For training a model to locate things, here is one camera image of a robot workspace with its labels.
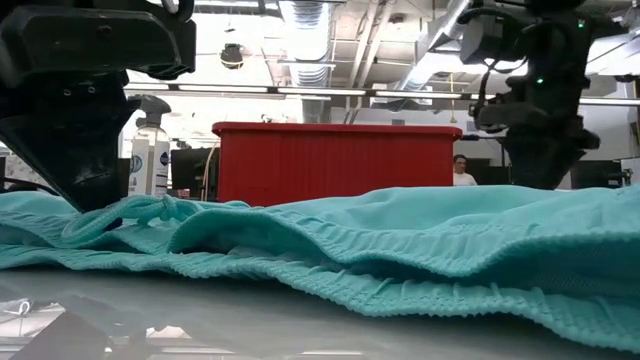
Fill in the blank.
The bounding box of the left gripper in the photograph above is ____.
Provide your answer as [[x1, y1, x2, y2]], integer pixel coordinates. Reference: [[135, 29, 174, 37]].
[[0, 4, 197, 214]]

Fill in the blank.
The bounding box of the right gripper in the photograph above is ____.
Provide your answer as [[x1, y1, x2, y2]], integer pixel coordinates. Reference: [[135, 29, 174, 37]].
[[471, 73, 602, 191]]

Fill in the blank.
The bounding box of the teal garment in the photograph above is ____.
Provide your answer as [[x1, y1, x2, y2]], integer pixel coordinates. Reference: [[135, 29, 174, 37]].
[[0, 183, 640, 354]]

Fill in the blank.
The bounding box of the red plastic laundry bin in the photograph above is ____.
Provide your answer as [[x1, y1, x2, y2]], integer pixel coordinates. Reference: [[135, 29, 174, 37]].
[[211, 121, 464, 208]]

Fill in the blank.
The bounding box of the black curved chair back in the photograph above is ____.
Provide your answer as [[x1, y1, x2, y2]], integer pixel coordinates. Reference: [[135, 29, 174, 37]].
[[0, 177, 59, 197]]

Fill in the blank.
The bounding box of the large black monitor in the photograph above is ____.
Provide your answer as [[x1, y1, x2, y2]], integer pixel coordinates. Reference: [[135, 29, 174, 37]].
[[464, 157, 512, 187]]

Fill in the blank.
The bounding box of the small black monitor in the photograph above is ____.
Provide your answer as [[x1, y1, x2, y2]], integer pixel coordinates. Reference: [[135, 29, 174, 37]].
[[571, 159, 624, 191]]

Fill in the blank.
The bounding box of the clear spray bottle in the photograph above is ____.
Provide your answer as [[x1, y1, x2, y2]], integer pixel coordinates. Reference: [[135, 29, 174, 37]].
[[127, 94, 172, 198]]

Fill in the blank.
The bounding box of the person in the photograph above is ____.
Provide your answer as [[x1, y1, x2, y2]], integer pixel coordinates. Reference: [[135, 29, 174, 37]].
[[451, 153, 479, 188]]

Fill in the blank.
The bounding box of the black monitor behind bottle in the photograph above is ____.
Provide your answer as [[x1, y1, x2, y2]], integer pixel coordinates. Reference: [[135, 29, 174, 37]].
[[170, 147, 221, 202]]

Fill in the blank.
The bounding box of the long ceiling light strip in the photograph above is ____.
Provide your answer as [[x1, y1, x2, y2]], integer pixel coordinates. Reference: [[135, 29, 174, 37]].
[[123, 82, 640, 107]]

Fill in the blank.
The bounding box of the yellow ceiling cable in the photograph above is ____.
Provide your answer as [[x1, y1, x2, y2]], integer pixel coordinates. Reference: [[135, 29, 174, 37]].
[[200, 142, 221, 202]]

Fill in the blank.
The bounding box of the slanted silver ventilation duct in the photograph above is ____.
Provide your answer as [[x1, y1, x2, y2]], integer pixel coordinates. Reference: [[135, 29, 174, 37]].
[[397, 0, 475, 94]]

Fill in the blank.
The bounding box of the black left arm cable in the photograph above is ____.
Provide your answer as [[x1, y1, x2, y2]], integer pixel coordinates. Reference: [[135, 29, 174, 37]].
[[159, 0, 196, 24]]

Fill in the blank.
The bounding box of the black ceiling camera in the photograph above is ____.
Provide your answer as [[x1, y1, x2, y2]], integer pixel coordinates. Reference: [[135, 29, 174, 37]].
[[218, 43, 245, 70]]

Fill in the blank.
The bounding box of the wide silver ventilation duct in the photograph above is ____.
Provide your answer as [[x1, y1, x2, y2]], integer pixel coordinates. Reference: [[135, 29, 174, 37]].
[[278, 0, 335, 124]]

